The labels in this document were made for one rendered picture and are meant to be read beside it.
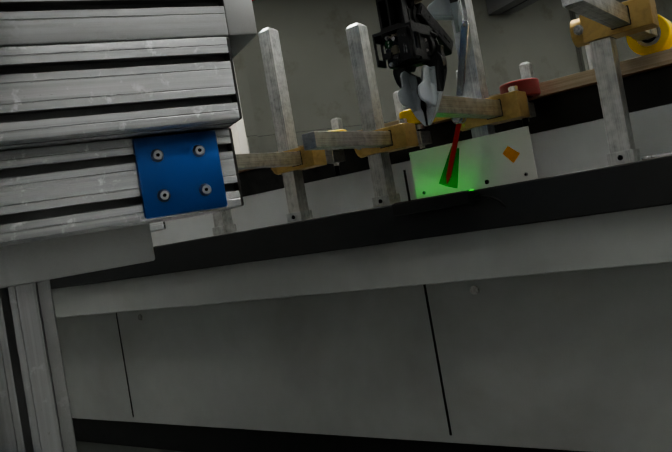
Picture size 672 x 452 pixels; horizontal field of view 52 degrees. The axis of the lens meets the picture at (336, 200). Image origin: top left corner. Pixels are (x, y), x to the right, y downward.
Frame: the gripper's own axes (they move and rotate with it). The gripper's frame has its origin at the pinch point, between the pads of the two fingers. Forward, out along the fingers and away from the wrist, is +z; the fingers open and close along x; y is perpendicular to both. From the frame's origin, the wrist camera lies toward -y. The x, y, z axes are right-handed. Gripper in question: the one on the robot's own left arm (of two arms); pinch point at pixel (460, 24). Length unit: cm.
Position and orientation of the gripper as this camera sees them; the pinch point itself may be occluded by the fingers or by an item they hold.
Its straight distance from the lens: 134.6
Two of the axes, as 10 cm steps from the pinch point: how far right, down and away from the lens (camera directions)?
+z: 1.7, 9.9, -0.2
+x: -2.8, 0.3, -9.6
